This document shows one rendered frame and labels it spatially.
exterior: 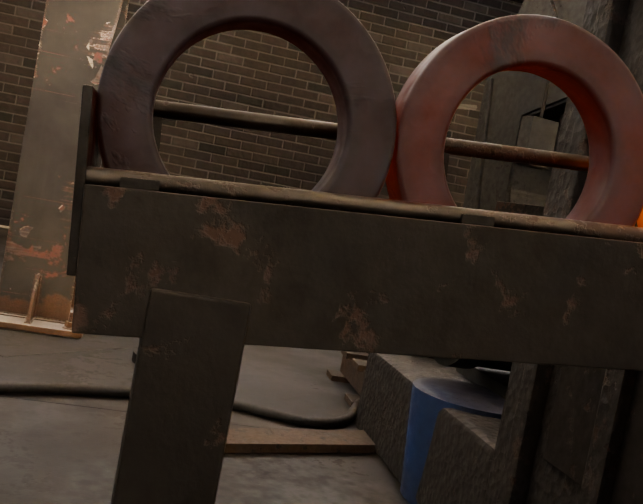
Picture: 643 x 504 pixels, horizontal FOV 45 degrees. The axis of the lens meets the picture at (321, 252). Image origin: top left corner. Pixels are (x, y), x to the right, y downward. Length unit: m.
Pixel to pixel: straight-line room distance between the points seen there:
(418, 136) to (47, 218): 2.59
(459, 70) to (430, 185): 0.08
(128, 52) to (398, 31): 6.52
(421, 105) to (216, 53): 6.16
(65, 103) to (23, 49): 3.70
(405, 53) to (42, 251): 4.57
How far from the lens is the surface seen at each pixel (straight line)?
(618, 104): 0.57
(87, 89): 0.46
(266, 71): 6.68
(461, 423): 1.68
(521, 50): 0.54
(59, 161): 3.02
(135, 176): 0.46
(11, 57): 6.71
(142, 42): 0.49
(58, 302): 3.06
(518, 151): 0.60
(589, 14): 1.45
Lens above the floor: 0.63
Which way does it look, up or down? 3 degrees down
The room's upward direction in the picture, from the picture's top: 11 degrees clockwise
